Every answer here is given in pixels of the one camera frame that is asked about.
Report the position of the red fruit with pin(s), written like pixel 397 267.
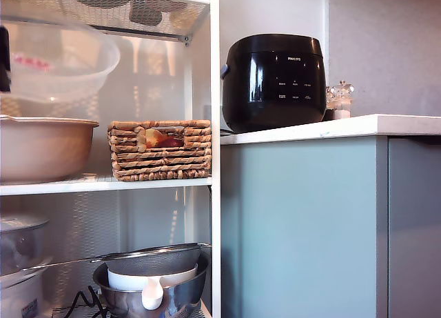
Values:
pixel 172 143

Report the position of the steel pot with lid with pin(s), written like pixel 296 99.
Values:
pixel 20 241

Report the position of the woven wicker basket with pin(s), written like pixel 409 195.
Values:
pixel 162 164

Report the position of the metal mesh sieve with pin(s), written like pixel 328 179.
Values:
pixel 155 261

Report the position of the white electric cooker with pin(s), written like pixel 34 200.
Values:
pixel 17 297

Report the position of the beige plastic bowl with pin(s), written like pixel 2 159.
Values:
pixel 44 150

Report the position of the clear plastic microwave lid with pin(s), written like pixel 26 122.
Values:
pixel 69 80

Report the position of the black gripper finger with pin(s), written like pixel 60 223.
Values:
pixel 5 59

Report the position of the white metal shelf unit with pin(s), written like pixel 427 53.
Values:
pixel 215 90

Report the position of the white ceramic bowl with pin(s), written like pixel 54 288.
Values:
pixel 122 280

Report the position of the blue-grey kitchen cabinet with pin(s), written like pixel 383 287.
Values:
pixel 303 228

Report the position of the black rice cooker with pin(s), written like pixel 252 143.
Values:
pixel 255 90

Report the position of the yellow fruit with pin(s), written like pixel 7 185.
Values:
pixel 153 137

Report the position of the clear salt grinder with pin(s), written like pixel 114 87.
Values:
pixel 342 109

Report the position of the clear pepper grinder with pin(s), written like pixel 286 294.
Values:
pixel 330 112

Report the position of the white plastic rice scoop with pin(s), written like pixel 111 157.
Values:
pixel 152 296

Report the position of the square glass container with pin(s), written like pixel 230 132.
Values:
pixel 144 14

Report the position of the stainless steel mixing bowl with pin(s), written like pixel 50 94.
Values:
pixel 186 297

